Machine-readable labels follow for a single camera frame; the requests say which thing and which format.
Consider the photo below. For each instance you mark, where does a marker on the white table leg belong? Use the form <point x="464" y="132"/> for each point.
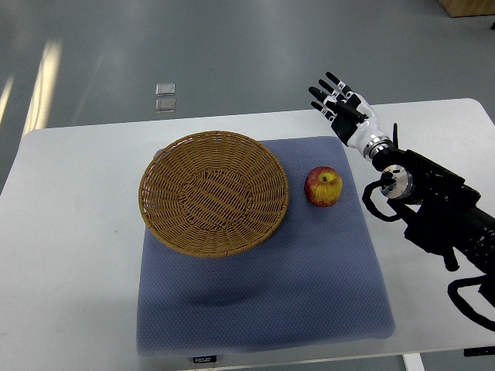
<point x="413" y="362"/>

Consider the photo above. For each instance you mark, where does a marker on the black table label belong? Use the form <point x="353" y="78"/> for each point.
<point x="203" y="360"/>

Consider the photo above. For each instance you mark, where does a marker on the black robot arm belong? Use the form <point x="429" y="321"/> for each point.
<point x="437" y="206"/>

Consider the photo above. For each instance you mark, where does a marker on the brown wicker basket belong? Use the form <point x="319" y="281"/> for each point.
<point x="213" y="194"/>

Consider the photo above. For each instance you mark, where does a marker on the blue grey cloth mat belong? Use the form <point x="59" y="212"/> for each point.
<point x="316" y="279"/>

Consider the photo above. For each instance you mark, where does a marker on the lower floor plate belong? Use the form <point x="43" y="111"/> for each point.
<point x="165" y="105"/>

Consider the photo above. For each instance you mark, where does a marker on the wooden box corner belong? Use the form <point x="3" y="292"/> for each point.
<point x="468" y="8"/>

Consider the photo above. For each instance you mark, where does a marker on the black table control panel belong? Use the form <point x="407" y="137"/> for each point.
<point x="483" y="351"/>

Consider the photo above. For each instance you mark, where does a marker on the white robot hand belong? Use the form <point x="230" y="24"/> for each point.
<point x="354" y="121"/>

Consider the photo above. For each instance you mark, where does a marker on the floor plate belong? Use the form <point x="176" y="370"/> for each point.
<point x="165" y="89"/>
<point x="165" y="105"/>

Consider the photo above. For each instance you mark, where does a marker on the red yellow apple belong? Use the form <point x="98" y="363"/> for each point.
<point x="323" y="186"/>

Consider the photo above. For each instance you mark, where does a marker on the upper floor plate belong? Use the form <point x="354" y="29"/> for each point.
<point x="165" y="89"/>

